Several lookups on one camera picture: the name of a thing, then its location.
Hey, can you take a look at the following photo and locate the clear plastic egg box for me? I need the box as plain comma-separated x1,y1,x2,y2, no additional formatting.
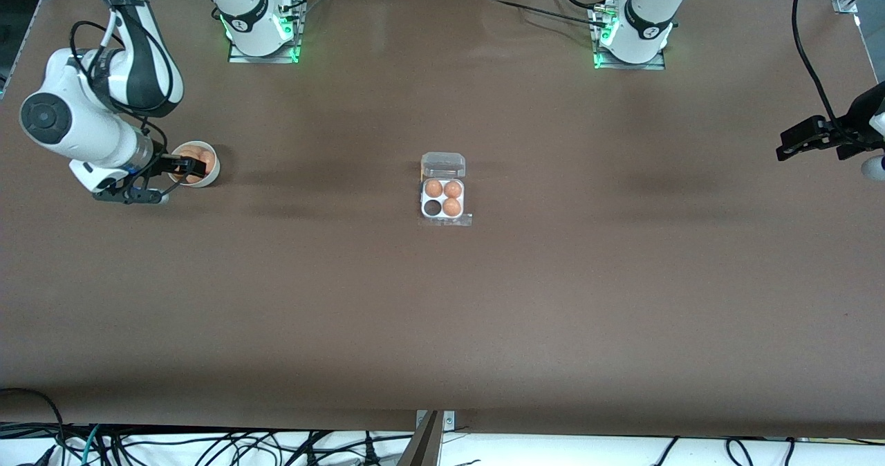
419,151,468,220

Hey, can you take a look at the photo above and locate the white round bowl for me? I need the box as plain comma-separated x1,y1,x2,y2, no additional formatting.
167,140,222,189

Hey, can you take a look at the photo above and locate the large table cover mat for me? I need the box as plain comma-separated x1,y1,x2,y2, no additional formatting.
0,0,885,440

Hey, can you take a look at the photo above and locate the dark support beam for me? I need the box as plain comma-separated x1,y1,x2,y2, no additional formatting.
396,411,444,466

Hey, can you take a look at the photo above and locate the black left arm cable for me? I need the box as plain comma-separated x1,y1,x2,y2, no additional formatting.
791,0,859,140

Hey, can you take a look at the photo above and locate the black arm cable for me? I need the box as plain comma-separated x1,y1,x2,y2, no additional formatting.
68,0,171,201
791,0,859,140

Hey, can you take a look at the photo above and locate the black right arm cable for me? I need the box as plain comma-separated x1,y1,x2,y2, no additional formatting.
68,0,171,201

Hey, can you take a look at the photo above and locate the teal cable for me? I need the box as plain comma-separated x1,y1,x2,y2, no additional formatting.
80,424,104,466

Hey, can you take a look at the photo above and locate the silver table edge bracket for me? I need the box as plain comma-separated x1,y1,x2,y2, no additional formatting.
414,410,456,431

